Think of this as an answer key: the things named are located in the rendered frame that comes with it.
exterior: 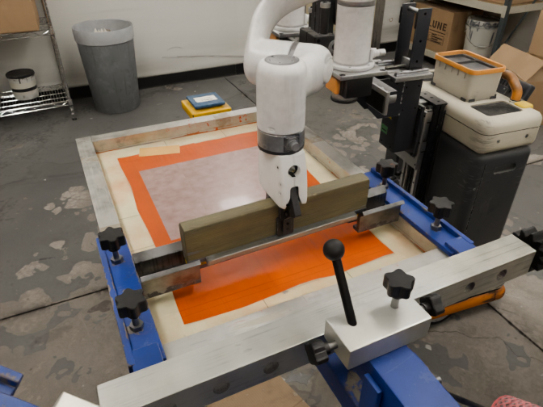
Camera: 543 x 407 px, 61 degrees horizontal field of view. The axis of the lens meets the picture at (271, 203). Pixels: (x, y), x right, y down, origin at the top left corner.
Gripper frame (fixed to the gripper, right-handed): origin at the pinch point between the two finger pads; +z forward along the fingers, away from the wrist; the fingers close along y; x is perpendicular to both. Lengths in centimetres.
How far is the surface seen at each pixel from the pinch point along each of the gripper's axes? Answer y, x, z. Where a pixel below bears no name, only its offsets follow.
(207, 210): 19.9, 7.7, 8.5
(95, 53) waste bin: 317, -1, 56
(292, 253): -0.6, -2.4, 8.4
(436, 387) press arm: -38.4, -1.6, -0.5
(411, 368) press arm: -35.1, -0.6, -0.5
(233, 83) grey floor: 344, -121, 108
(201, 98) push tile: 78, -10, 8
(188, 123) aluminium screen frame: 57, 0, 5
